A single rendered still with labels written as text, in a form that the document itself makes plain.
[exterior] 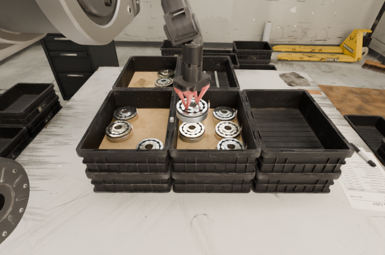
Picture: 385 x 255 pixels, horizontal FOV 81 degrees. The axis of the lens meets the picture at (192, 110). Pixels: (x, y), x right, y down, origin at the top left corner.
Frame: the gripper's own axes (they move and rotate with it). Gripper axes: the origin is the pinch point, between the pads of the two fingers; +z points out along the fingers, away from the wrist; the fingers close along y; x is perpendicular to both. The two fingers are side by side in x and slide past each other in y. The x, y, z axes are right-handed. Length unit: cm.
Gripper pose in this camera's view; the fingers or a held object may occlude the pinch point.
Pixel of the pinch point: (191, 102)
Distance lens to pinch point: 72.3
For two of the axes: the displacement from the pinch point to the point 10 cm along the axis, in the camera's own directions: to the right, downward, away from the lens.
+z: -0.1, 8.1, 5.9
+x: 7.1, 4.3, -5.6
